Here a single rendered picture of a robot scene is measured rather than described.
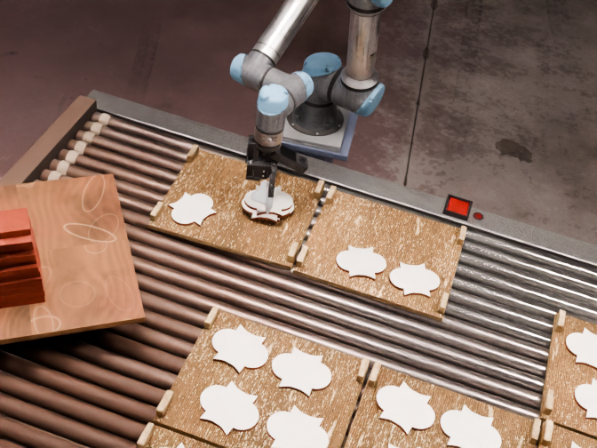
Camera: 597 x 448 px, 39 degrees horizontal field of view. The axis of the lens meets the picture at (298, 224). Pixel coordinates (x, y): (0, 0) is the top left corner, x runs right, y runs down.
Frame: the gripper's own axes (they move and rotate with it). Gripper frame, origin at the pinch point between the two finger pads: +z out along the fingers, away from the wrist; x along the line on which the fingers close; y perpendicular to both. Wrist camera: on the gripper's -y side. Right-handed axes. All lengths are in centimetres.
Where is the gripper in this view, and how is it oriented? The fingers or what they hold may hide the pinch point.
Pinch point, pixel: (268, 196)
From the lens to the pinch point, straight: 236.7
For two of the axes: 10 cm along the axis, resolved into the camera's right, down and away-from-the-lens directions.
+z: -1.2, 7.1, 7.0
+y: -9.9, -0.5, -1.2
